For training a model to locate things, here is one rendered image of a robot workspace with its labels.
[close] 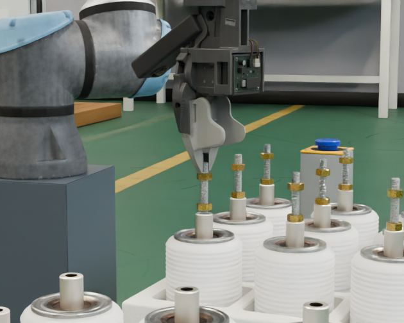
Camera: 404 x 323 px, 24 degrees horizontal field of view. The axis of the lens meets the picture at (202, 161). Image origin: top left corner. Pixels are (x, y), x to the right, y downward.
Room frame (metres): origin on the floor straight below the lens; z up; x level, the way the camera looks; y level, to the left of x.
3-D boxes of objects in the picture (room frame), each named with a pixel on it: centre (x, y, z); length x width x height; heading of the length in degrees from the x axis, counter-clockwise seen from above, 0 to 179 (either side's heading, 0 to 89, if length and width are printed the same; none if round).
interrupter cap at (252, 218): (1.25, -0.05, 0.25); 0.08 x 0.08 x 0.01
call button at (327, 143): (1.50, -0.20, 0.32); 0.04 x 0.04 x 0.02
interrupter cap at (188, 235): (1.14, 0.00, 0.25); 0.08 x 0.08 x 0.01
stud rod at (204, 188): (1.14, 0.00, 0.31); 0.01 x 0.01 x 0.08
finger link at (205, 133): (1.11, -0.01, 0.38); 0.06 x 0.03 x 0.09; 53
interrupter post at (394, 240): (1.04, -0.22, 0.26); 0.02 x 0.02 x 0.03
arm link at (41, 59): (1.36, 0.24, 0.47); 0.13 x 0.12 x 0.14; 116
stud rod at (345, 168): (1.31, -0.20, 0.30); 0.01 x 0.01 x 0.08
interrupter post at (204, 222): (1.14, 0.00, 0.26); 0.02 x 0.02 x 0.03
